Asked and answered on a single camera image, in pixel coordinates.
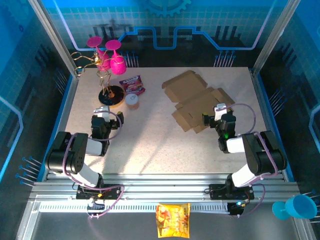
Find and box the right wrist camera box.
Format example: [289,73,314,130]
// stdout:
[213,103,228,121]

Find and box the small can with white lid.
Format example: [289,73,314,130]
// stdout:
[124,92,141,111]

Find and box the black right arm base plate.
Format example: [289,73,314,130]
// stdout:
[209,183,255,201]

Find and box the white slotted cable duct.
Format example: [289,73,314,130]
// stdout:
[38,202,230,214]

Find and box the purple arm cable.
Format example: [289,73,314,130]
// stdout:
[217,102,279,219]
[62,110,125,220]

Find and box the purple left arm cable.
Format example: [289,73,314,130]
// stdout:
[62,110,125,220]

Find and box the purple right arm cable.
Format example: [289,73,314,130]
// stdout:
[217,102,279,219]

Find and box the brown cardboard paper box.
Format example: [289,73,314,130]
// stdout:
[161,70,236,134]

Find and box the aluminium frame post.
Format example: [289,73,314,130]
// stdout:
[250,0,301,76]
[27,0,81,77]

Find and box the gold wire glass rack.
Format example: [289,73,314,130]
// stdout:
[70,50,126,108]

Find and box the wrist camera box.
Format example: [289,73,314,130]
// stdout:
[213,103,228,121]
[93,105,111,119]

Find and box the blue plastic goblet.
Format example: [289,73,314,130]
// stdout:
[271,194,317,221]

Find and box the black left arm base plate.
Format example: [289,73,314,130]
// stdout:
[75,183,124,201]

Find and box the pink wine glass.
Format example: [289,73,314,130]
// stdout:
[86,35,111,71]
[104,39,127,76]

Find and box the black controller box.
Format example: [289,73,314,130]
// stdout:
[228,202,245,217]

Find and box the purple snack packet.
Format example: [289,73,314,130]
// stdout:
[118,75,147,96]

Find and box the yellow chips bag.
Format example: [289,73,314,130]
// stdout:
[155,202,192,239]

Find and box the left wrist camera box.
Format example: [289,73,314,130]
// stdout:
[93,105,111,119]

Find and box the aluminium front frame rail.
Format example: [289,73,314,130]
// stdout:
[29,173,300,201]

